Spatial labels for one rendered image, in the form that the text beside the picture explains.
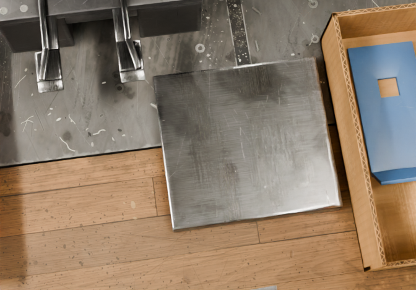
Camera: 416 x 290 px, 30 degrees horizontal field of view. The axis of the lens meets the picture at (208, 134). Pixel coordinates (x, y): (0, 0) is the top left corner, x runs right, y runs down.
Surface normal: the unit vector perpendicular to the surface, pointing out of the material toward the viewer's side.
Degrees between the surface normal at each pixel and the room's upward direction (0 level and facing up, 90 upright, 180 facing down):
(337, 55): 90
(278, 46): 0
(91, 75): 0
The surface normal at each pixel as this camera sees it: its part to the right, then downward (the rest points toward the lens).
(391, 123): 0.04, -0.25
